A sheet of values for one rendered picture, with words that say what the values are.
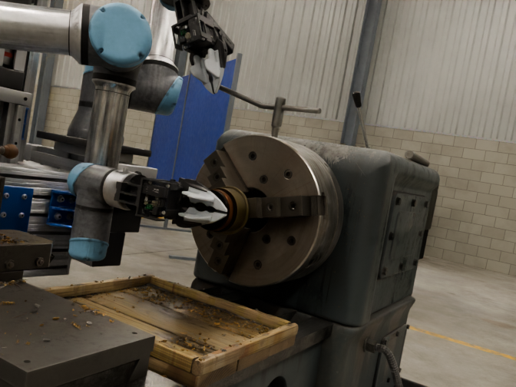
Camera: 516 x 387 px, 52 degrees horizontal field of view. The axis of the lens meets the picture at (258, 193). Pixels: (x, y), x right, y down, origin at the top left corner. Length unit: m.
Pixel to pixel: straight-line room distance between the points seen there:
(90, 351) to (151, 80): 1.06
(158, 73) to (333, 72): 10.64
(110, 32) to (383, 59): 10.87
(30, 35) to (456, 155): 10.29
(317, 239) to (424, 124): 10.32
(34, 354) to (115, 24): 0.69
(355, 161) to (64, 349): 0.79
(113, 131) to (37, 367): 0.78
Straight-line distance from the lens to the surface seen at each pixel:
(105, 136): 1.22
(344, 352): 1.22
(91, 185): 1.09
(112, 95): 1.22
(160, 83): 1.52
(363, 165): 1.17
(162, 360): 0.78
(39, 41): 1.11
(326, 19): 12.52
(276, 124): 1.13
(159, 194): 0.96
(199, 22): 1.15
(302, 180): 1.05
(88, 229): 1.11
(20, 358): 0.54
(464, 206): 10.97
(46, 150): 1.65
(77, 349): 0.56
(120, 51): 1.07
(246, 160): 1.11
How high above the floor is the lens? 1.17
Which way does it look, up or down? 3 degrees down
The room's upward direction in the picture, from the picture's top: 10 degrees clockwise
